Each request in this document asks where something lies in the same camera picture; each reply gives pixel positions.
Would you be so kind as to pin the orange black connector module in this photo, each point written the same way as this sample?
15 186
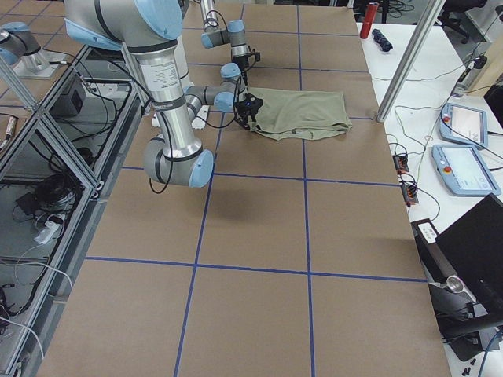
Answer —
401 163

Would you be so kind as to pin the folded dark blue umbrella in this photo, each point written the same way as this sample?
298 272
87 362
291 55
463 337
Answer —
381 40

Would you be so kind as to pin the white camera stand pedestal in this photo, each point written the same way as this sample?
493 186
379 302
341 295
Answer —
175 100

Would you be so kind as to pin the brown paper table cover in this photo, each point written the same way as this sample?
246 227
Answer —
297 259

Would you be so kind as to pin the black monitor on stand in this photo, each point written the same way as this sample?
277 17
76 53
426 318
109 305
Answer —
465 265

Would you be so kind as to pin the teach pendant tablet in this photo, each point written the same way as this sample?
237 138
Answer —
463 170
465 125

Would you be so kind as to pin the aluminium frame post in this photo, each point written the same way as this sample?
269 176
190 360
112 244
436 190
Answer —
417 40

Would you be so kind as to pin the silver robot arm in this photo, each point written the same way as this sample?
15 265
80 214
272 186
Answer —
149 31
217 32

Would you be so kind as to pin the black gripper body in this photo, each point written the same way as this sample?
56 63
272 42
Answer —
247 118
240 63

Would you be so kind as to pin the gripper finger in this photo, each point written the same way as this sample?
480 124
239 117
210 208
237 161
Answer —
244 78

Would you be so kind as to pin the far teach pendant tablet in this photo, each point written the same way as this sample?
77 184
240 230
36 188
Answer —
465 125

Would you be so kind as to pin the olive green long-sleeve shirt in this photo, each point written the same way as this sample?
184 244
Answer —
307 115

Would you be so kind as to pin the near teach pendant tablet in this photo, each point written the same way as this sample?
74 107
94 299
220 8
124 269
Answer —
463 170

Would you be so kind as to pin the red cylindrical bottle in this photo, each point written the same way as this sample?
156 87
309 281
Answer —
370 14

